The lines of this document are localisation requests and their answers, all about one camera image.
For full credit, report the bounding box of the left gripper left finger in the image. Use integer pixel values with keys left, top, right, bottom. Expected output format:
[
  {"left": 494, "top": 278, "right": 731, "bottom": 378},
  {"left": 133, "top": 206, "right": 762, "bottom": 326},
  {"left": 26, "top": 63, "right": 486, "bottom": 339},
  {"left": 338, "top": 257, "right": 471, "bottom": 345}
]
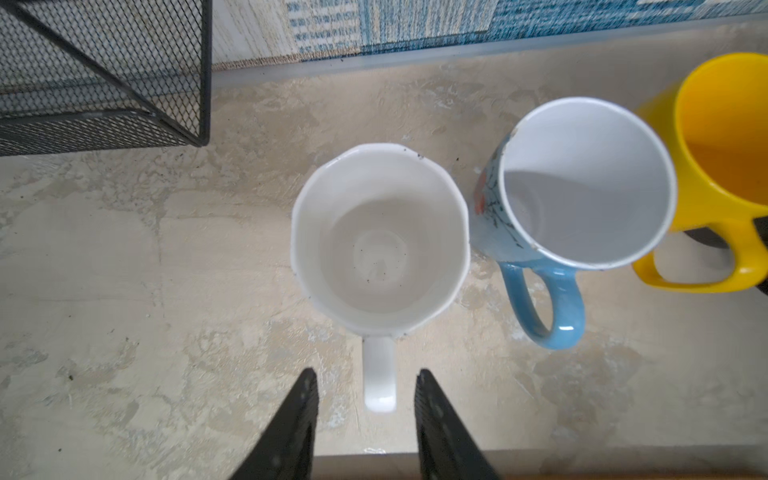
[{"left": 230, "top": 368, "right": 319, "bottom": 479}]

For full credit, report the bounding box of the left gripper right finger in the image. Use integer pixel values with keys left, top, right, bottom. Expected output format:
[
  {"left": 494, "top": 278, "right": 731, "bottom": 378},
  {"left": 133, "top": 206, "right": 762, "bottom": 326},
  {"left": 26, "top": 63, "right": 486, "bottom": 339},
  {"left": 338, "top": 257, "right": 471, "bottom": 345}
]
[{"left": 414, "top": 369, "right": 498, "bottom": 479}]

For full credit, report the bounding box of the white mug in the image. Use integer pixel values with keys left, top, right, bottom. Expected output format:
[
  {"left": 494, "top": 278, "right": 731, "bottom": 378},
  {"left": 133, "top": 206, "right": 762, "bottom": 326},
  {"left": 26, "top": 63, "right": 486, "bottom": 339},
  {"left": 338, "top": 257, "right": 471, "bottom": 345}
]
[{"left": 290, "top": 143, "right": 470, "bottom": 413}]

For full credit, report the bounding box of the teal blue mug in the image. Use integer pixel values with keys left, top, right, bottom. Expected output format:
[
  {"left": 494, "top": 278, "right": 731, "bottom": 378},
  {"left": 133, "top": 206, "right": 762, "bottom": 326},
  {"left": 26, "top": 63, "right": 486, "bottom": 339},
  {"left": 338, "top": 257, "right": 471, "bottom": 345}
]
[{"left": 469, "top": 97, "right": 677, "bottom": 350}]

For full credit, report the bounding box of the black mug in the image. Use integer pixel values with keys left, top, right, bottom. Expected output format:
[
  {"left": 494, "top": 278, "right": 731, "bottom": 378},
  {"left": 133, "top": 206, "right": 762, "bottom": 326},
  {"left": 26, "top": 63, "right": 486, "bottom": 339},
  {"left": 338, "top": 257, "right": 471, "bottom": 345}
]
[{"left": 681, "top": 212, "right": 767, "bottom": 293}]

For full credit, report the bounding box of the yellow mug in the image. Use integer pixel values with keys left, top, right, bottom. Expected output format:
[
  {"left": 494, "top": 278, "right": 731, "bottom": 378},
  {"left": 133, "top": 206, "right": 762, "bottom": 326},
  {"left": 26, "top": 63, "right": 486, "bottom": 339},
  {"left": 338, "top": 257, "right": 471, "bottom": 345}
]
[{"left": 632, "top": 53, "right": 767, "bottom": 292}]

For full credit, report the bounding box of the brown rectangular tray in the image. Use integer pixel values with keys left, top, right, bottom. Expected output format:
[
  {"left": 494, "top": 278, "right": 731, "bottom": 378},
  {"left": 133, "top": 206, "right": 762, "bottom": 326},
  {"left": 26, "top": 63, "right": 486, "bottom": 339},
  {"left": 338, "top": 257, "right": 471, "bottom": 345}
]
[{"left": 312, "top": 445, "right": 767, "bottom": 479}]

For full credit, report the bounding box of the black wire shelf rack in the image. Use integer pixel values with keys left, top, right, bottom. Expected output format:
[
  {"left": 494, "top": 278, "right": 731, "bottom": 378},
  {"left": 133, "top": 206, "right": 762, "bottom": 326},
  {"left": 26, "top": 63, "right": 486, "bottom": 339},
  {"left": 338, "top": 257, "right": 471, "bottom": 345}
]
[{"left": 1, "top": 1, "right": 213, "bottom": 156}]

